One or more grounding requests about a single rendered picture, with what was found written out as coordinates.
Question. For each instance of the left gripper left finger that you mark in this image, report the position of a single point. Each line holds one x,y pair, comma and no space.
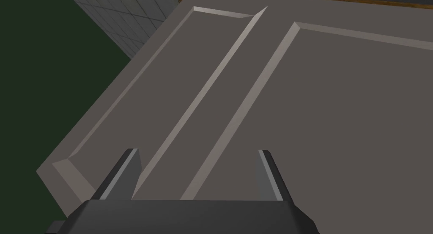
121,180

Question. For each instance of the grey panelled door leaf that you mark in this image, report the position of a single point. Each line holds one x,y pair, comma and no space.
304,108

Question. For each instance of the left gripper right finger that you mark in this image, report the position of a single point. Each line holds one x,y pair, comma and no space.
270,180

